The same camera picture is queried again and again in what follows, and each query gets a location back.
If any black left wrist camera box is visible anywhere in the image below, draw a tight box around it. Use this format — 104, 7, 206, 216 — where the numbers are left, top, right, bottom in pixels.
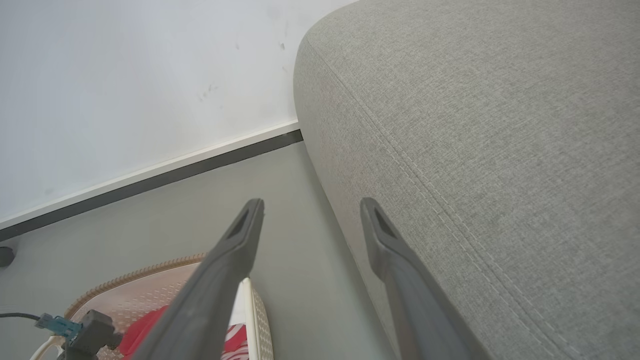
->
57, 309, 124, 360

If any white and dark baseboard strip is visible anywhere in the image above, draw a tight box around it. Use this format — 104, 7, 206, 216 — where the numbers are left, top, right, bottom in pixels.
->
0, 121, 304, 243

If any teal cable connector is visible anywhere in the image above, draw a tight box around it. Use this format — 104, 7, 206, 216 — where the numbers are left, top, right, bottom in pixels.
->
34, 312, 84, 344

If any grey fabric ottoman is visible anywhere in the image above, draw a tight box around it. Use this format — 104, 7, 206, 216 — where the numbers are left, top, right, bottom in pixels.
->
293, 0, 640, 360

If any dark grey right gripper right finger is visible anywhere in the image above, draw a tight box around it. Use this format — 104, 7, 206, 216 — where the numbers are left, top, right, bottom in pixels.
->
360, 197, 494, 360

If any cream perforated laundry basket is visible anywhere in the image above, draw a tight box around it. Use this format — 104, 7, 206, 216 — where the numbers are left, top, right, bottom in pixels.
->
30, 252, 275, 360

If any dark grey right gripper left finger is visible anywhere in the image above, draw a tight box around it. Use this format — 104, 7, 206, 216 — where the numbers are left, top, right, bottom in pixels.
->
131, 198, 265, 360

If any red white jersey clothing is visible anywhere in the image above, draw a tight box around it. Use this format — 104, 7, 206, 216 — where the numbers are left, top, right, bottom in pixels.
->
117, 305, 248, 360

